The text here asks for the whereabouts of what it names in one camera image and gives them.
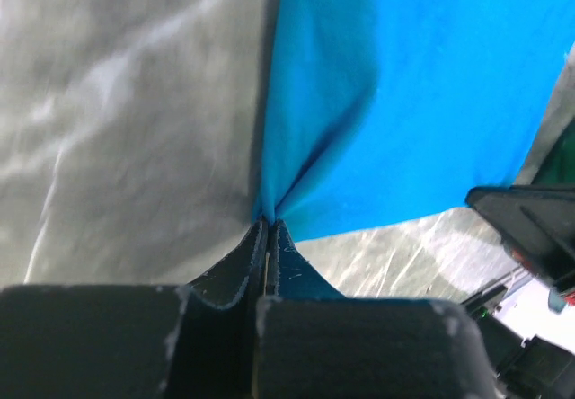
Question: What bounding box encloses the green t-shirt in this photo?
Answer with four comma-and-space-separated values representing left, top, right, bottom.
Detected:
534, 120, 575, 185

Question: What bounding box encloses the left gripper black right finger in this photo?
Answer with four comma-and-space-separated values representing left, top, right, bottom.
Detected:
254, 222, 494, 398

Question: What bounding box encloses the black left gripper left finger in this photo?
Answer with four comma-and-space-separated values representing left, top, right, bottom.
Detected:
1, 220, 269, 398

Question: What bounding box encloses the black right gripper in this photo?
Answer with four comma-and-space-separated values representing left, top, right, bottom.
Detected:
465, 184, 574, 303

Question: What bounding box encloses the blue t-shirt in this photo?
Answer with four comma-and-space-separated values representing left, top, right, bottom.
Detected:
252, 0, 574, 241

